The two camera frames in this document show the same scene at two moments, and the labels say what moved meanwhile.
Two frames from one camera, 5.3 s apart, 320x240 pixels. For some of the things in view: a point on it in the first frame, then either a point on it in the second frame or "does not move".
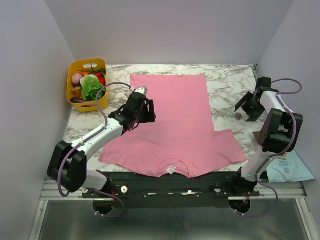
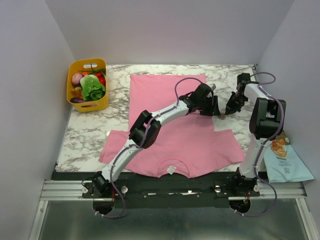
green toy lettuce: (90, 86) does not move
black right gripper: (251, 106) → (236, 100)
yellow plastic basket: (85, 64) does not move
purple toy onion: (76, 79) does not move
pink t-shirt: (182, 142) does not move
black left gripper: (151, 115) → (209, 112)
